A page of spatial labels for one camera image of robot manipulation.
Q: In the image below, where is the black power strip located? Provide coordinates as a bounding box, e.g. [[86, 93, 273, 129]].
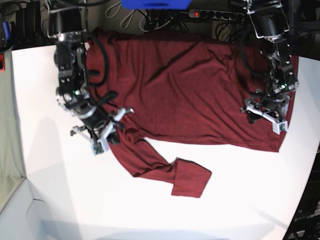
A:
[[188, 9, 245, 23]]

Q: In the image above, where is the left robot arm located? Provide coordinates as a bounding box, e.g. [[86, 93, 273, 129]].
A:
[[239, 0, 299, 135]]

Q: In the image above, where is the blue handle at left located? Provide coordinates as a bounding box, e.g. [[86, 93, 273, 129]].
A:
[[2, 21, 12, 42]]

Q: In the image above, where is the dark red t-shirt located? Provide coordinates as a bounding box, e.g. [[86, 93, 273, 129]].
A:
[[86, 29, 285, 198]]

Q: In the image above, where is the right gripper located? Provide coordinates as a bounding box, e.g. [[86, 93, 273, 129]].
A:
[[70, 107, 134, 156]]

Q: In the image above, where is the blue box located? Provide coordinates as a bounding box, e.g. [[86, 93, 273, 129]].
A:
[[121, 0, 191, 10]]

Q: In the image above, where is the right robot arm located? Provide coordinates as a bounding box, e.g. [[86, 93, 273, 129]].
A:
[[45, 0, 134, 155]]

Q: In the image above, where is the white cable loop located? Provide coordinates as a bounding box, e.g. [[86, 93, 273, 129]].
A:
[[104, 4, 173, 32]]

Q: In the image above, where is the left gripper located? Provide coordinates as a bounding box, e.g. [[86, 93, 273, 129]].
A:
[[240, 92, 292, 135]]

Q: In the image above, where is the red box at left edge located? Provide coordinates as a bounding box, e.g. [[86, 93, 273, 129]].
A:
[[0, 53, 5, 72]]

